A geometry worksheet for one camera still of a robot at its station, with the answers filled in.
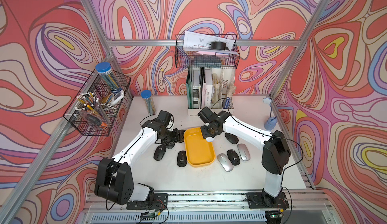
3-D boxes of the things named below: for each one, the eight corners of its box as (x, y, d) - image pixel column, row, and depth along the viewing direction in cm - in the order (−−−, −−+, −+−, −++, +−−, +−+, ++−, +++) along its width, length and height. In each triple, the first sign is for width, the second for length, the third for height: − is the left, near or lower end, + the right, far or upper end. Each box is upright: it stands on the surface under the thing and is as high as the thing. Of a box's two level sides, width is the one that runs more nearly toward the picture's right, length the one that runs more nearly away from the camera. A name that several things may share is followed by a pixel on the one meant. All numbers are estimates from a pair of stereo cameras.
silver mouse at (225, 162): (227, 173, 84) (228, 172, 83) (216, 156, 91) (216, 155, 89) (233, 169, 86) (234, 168, 84) (222, 153, 92) (222, 151, 90)
